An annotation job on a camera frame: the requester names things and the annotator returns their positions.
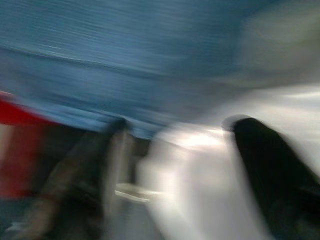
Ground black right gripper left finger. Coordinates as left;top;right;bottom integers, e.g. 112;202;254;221
14;118;130;240

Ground red plastic container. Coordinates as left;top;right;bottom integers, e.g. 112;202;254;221
0;91;60;200

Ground white bubble wrap sheet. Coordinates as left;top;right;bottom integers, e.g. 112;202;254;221
134;84;320;240

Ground blue plastic film wrap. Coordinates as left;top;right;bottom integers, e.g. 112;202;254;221
0;0;253;141

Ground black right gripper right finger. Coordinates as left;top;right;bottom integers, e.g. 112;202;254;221
231;117;320;240

